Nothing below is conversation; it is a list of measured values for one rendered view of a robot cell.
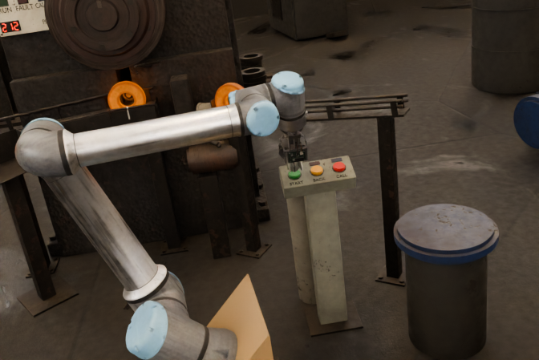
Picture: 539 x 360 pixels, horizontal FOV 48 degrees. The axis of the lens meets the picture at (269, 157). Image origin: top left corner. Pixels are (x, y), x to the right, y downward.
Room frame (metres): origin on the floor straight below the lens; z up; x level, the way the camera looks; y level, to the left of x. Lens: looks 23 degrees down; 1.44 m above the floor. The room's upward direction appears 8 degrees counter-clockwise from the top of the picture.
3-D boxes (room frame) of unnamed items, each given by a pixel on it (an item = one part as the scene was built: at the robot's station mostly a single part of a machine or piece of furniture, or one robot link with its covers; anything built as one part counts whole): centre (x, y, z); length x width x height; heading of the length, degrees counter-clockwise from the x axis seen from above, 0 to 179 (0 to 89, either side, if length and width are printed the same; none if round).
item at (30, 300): (2.24, 1.05, 0.36); 0.26 x 0.20 x 0.72; 128
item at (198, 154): (2.41, 0.23, 0.27); 0.22 x 0.13 x 0.53; 93
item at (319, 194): (1.83, -0.15, 0.31); 0.24 x 0.16 x 0.62; 93
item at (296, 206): (1.99, -0.10, 0.26); 0.12 x 0.12 x 0.52
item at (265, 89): (1.66, 0.03, 0.92); 0.12 x 0.12 x 0.09; 11
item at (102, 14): (2.43, 0.56, 1.11); 0.28 x 0.06 x 0.28; 93
